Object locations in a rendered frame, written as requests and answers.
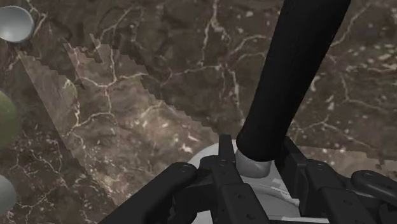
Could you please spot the grey round object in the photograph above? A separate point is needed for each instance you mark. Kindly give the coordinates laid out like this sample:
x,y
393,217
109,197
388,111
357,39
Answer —
x,y
6,195

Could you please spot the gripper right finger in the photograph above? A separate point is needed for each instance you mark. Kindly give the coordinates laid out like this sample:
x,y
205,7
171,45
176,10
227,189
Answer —
x,y
328,198

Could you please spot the green round fruit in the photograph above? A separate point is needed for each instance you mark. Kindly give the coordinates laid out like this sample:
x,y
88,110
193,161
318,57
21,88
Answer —
x,y
6,119

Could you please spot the grey bowl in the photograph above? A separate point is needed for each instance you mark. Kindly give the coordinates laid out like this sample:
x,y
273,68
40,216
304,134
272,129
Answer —
x,y
14,24

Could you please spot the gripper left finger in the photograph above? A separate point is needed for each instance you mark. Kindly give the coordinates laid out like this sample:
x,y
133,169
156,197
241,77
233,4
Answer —
x,y
229,198

